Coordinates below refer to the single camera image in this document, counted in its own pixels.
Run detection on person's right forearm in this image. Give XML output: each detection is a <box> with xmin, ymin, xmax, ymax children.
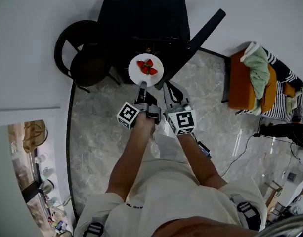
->
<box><xmin>176</xmin><ymin>132</ymin><xmax>228</xmax><ymax>190</ymax></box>

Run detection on person's white shirt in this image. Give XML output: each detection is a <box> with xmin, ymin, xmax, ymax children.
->
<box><xmin>74</xmin><ymin>157</ymin><xmax>268</xmax><ymax>237</ymax></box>

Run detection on clear glass jar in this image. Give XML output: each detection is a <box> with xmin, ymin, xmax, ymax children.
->
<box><xmin>34</xmin><ymin>153</ymin><xmax>48</xmax><ymax>164</ymax></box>

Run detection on black chair base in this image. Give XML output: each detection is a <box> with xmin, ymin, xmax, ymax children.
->
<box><xmin>259</xmin><ymin>122</ymin><xmax>303</xmax><ymax>148</ymax></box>

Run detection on person's beige trousers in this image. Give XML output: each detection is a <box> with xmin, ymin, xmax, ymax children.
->
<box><xmin>151</xmin><ymin>126</ymin><xmax>191</xmax><ymax>164</ymax></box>

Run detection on grey harness strap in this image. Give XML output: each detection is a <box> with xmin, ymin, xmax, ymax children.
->
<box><xmin>230</xmin><ymin>193</ymin><xmax>262</xmax><ymax>231</ymax></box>
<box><xmin>82</xmin><ymin>216</ymin><xmax>105</xmax><ymax>237</ymax></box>

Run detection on black belt pack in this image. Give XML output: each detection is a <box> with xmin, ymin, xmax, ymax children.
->
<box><xmin>197</xmin><ymin>141</ymin><xmax>213</xmax><ymax>159</ymax></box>

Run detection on black cable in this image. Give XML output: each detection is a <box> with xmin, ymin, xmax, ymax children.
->
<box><xmin>220</xmin><ymin>117</ymin><xmax>263</xmax><ymax>177</ymax></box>

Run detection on black-and-white striped blanket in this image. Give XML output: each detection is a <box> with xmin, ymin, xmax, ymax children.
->
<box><xmin>236</xmin><ymin>80</ymin><xmax>303</xmax><ymax>123</ymax></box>

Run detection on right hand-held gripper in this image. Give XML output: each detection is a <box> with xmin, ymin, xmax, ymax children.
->
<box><xmin>163</xmin><ymin>81</ymin><xmax>197</xmax><ymax>136</ymax></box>

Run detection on black cabinet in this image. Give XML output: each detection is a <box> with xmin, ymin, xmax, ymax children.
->
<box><xmin>96</xmin><ymin>0</ymin><xmax>227</xmax><ymax>91</ymax></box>

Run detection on person's left forearm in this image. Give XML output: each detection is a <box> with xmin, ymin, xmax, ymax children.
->
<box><xmin>105</xmin><ymin>112</ymin><xmax>157</xmax><ymax>202</ymax></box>

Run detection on navy white-striped garment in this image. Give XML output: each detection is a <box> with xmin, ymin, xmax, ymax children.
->
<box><xmin>261</xmin><ymin>47</ymin><xmax>303</xmax><ymax>91</ymax></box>

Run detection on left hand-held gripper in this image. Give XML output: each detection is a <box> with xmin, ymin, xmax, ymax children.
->
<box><xmin>116</xmin><ymin>81</ymin><xmax>163</xmax><ymax>130</ymax></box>

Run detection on dark wicker chair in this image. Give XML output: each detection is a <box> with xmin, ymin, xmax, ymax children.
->
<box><xmin>54</xmin><ymin>20</ymin><xmax>121</xmax><ymax>94</ymax></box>

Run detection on white plate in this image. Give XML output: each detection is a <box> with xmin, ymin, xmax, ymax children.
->
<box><xmin>128</xmin><ymin>53</ymin><xmax>165</xmax><ymax>88</ymax></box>

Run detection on green knitted cloth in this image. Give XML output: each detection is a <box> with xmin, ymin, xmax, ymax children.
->
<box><xmin>243</xmin><ymin>47</ymin><xmax>270</xmax><ymax>116</ymax></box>

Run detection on orange bench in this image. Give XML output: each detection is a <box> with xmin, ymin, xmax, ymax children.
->
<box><xmin>221</xmin><ymin>49</ymin><xmax>297</xmax><ymax>113</ymax></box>

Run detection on white cloth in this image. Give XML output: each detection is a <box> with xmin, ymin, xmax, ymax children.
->
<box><xmin>240</xmin><ymin>41</ymin><xmax>261</xmax><ymax>63</ymax></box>

